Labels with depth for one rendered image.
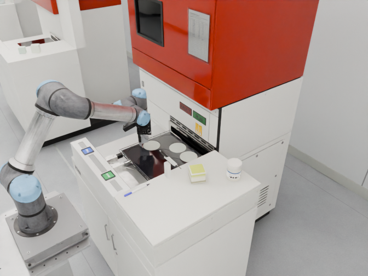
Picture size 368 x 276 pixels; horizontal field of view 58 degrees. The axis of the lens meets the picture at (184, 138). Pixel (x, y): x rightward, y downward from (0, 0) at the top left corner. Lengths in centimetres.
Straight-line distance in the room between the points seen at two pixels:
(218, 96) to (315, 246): 153
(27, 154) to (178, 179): 70
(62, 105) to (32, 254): 63
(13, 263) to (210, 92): 116
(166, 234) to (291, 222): 163
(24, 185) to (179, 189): 68
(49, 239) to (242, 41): 126
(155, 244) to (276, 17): 122
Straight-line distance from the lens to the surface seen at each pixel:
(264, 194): 256
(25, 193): 152
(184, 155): 191
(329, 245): 282
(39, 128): 157
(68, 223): 165
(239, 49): 167
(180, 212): 149
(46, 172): 344
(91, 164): 181
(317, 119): 324
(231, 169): 161
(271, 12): 177
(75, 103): 144
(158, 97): 220
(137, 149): 197
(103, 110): 151
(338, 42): 297
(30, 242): 163
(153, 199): 155
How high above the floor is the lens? 205
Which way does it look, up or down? 34 degrees down
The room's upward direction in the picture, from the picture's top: straight up
